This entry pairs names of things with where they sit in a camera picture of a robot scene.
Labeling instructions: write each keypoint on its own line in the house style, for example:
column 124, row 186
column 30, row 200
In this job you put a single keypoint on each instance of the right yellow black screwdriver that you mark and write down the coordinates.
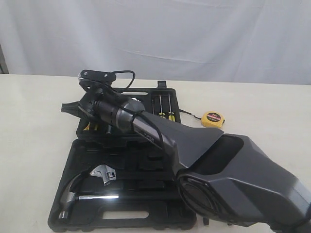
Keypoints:
column 171, row 114

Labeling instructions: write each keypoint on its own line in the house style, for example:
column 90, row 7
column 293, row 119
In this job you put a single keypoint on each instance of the yellow tape measure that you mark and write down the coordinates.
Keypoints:
column 210, row 119

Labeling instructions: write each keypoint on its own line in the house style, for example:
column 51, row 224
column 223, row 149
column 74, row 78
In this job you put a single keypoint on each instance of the middle yellow black screwdriver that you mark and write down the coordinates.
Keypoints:
column 161, row 113

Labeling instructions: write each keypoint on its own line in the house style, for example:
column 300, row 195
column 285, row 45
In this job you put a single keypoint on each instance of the clear tester screwdriver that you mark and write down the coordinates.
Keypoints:
column 109, row 129

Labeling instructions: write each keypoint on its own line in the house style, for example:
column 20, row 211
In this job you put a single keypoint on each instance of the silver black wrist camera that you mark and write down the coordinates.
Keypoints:
column 98, row 76

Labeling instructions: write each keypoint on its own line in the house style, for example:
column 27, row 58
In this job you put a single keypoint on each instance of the black plastic tool case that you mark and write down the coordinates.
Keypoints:
column 128, row 152

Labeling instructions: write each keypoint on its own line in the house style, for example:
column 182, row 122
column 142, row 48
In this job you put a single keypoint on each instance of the adjustable wrench black handle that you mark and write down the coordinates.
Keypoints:
column 109, row 174

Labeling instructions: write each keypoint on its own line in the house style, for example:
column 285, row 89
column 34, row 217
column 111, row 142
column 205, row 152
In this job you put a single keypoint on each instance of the steel claw hammer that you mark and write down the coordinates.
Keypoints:
column 68, row 198

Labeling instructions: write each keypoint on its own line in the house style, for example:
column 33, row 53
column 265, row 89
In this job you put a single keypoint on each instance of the orange black combination pliers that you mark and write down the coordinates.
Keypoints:
column 206, row 221

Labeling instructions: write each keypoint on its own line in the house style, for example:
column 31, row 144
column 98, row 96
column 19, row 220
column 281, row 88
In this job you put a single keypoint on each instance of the yellow utility knife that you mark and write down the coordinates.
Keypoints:
column 91, row 127

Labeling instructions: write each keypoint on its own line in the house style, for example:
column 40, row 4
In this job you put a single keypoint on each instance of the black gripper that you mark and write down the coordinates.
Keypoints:
column 92, row 104

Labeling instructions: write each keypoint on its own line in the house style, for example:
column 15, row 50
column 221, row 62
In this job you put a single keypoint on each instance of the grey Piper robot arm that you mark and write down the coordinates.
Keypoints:
column 223, row 176

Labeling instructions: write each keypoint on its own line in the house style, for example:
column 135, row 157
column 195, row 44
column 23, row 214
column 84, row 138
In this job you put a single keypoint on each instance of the white backdrop cloth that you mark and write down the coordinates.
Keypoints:
column 247, row 41

